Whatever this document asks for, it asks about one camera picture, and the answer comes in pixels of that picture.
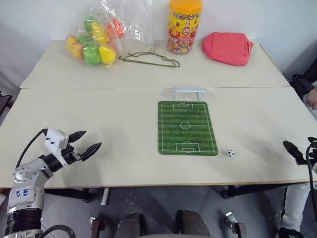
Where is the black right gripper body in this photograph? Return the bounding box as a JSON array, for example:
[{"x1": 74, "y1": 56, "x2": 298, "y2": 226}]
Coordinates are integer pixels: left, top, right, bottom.
[{"x1": 308, "y1": 143, "x2": 317, "y2": 163}]

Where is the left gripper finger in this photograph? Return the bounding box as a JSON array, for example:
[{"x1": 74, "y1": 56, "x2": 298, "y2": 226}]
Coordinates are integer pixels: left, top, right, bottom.
[
  {"x1": 79, "y1": 142, "x2": 103, "y2": 162},
  {"x1": 68, "y1": 130, "x2": 87, "y2": 144}
]

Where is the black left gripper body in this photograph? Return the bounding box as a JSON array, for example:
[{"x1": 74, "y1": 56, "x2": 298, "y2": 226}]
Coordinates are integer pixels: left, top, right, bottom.
[{"x1": 59, "y1": 145, "x2": 82, "y2": 166}]

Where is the green mini soccer field mat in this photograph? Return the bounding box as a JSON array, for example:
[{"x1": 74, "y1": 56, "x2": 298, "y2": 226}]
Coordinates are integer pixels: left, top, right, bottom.
[{"x1": 158, "y1": 100, "x2": 219, "y2": 157}]

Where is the person's bare hand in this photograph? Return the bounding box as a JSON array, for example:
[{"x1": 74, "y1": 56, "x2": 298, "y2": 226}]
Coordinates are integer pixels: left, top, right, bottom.
[{"x1": 304, "y1": 86, "x2": 317, "y2": 110}]

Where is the white table leg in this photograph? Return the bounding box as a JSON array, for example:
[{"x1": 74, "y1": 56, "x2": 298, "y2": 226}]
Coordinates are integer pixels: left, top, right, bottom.
[{"x1": 100, "y1": 187, "x2": 110, "y2": 207}]

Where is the metal caster wheel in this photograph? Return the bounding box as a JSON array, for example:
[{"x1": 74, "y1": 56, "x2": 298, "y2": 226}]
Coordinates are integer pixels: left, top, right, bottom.
[
  {"x1": 223, "y1": 211, "x2": 246, "y2": 238},
  {"x1": 88, "y1": 215, "x2": 106, "y2": 238}
]

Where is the dark furniture piece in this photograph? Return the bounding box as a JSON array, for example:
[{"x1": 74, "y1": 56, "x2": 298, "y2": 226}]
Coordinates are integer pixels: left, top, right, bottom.
[{"x1": 0, "y1": 90, "x2": 13, "y2": 118}]

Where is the large green toy fruit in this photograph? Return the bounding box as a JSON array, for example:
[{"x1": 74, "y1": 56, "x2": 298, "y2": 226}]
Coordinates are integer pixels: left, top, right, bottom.
[{"x1": 82, "y1": 43, "x2": 101, "y2": 66}]

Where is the person's black shoe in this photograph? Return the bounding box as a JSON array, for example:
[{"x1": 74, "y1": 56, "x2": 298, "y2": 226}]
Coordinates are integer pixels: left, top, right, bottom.
[{"x1": 277, "y1": 226, "x2": 306, "y2": 238}]

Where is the dark rounded shape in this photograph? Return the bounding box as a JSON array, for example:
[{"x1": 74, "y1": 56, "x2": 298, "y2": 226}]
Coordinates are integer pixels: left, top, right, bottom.
[
  {"x1": 175, "y1": 209, "x2": 211, "y2": 238},
  {"x1": 115, "y1": 212, "x2": 147, "y2": 238}
]

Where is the yellow red toy fruit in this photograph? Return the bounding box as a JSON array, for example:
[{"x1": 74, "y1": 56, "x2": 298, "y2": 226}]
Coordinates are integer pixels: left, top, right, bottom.
[{"x1": 65, "y1": 35, "x2": 85, "y2": 59}]

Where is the orange toy fruit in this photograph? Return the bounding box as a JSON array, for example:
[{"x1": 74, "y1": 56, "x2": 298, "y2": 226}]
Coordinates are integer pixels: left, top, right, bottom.
[{"x1": 107, "y1": 17, "x2": 125, "y2": 39}]

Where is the red cloth pouch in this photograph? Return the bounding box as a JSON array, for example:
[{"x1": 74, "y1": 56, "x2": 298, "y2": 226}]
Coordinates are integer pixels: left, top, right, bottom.
[{"x1": 202, "y1": 32, "x2": 254, "y2": 66}]

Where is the clear plastic bag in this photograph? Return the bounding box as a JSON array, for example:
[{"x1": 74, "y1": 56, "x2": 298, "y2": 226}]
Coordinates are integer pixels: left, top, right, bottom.
[{"x1": 65, "y1": 0, "x2": 155, "y2": 73}]

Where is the candy jar with orange lid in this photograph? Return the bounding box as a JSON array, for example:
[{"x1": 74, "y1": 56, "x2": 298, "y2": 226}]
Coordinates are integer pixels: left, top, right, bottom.
[{"x1": 166, "y1": 0, "x2": 204, "y2": 56}]

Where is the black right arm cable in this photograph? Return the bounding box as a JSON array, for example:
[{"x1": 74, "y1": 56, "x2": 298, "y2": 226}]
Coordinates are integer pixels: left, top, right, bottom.
[{"x1": 305, "y1": 144, "x2": 317, "y2": 198}]

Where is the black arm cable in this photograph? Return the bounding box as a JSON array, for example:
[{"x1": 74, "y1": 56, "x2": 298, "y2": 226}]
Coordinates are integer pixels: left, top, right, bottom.
[
  {"x1": 15, "y1": 128, "x2": 48, "y2": 170},
  {"x1": 305, "y1": 144, "x2": 317, "y2": 198}
]

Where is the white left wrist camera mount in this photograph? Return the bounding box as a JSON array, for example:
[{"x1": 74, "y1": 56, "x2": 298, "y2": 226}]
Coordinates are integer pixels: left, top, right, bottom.
[{"x1": 45, "y1": 128, "x2": 69, "y2": 156}]

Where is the black table frame bar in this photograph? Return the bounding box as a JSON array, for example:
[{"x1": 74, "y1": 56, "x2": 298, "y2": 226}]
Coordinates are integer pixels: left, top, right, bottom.
[
  {"x1": 221, "y1": 183, "x2": 288, "y2": 199},
  {"x1": 44, "y1": 187, "x2": 94, "y2": 203}
]

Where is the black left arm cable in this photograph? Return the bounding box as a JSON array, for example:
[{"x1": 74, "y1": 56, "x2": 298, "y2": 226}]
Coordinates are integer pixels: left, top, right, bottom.
[{"x1": 15, "y1": 128, "x2": 48, "y2": 170}]

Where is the green wire clothes hanger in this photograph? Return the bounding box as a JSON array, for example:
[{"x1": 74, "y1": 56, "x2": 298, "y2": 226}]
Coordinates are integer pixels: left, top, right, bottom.
[{"x1": 118, "y1": 45, "x2": 181, "y2": 68}]

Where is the small white goal frame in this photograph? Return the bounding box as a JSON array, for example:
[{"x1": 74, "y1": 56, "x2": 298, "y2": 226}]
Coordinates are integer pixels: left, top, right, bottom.
[{"x1": 172, "y1": 86, "x2": 206, "y2": 101}]

